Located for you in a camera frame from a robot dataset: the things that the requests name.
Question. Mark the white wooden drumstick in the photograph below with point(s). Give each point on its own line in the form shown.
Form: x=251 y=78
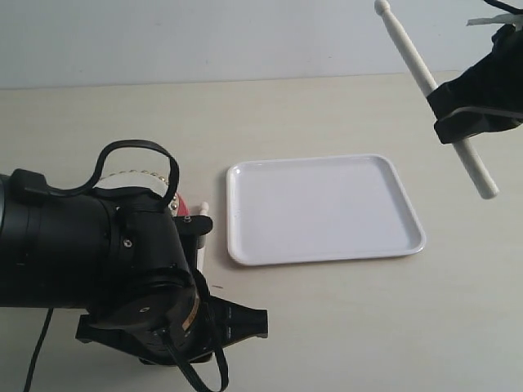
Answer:
x=470 y=159

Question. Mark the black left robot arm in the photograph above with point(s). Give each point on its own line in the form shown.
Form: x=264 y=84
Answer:
x=54 y=250

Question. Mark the white rectangular plastic tray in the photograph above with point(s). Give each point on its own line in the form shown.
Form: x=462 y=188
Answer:
x=305 y=210

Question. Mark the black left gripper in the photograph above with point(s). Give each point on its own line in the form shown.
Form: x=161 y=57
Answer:
x=156 y=305

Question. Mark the red drum with brass studs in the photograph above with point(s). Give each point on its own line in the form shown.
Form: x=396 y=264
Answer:
x=145 y=179

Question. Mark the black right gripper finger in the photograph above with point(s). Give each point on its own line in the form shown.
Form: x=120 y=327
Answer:
x=493 y=82
x=469 y=121

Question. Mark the wooden drumstick with red marks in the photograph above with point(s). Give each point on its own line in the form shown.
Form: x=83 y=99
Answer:
x=203 y=211

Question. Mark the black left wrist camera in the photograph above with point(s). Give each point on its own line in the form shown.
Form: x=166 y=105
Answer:
x=190 y=228

